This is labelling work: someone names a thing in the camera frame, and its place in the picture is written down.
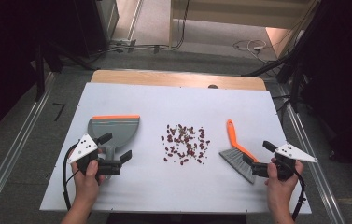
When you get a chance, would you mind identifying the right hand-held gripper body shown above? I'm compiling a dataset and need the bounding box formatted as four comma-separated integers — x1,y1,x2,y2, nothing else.
250,142,319,182

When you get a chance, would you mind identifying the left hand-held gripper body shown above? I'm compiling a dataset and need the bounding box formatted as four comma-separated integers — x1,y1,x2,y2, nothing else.
66,133,123,177

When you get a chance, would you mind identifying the orange-handled grey brush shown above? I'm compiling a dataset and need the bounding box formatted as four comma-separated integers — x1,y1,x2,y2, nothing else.
218,119,260,185

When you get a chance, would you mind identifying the grey dustpan with orange lip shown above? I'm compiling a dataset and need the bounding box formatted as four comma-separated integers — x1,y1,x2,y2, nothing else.
87,114,141,181

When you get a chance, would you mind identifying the scatter of red beans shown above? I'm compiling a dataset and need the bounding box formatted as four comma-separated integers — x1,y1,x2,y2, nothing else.
160,123,211,166

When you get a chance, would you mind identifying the person's left hand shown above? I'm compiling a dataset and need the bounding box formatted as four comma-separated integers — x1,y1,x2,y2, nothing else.
70,150,106,207

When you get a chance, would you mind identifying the person's right hand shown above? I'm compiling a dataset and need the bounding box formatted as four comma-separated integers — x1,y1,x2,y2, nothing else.
264,157,304,216

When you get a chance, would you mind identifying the white board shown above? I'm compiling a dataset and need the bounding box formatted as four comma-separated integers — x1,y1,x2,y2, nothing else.
39,81,312,215

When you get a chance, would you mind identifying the black tripod stand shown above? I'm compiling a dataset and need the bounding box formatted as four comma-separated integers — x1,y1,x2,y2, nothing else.
33,38,98,103
241,0,331,114

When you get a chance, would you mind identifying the wooden table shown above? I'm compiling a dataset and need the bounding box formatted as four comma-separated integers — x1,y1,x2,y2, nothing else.
90,69,267,91

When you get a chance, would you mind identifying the black curtain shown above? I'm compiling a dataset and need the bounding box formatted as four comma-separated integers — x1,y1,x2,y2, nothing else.
294,0,352,183
0,0,109,147

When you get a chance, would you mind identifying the grey power strip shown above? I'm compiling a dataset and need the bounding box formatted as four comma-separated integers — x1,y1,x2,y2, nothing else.
110,37,137,49

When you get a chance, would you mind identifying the grey cabinet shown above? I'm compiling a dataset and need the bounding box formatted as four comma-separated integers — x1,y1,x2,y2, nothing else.
94,0,120,42

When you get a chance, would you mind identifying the beige wooden furniture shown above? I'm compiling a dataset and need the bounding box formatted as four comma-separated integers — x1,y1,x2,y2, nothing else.
168,0,321,60

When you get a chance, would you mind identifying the aluminium floor rail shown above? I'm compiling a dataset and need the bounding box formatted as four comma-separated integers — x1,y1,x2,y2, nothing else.
276,83,346,224
0,72,57,224

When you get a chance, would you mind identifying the left hand-held gripper black cable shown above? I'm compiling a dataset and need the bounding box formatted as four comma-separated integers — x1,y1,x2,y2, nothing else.
62,143,81,212

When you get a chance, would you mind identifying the hand-held gripper black cable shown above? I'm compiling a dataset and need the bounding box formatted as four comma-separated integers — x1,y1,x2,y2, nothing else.
290,169,307,221
62,143,81,212

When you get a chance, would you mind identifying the right hand-held gripper black cable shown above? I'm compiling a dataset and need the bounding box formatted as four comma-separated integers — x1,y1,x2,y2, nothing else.
290,169,307,221

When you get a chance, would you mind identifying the white floor cable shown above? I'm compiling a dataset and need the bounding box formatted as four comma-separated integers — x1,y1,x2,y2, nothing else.
232,38,275,64

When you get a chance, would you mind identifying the bundle of dark floor cables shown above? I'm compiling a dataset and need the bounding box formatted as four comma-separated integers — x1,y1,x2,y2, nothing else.
87,0,190,60

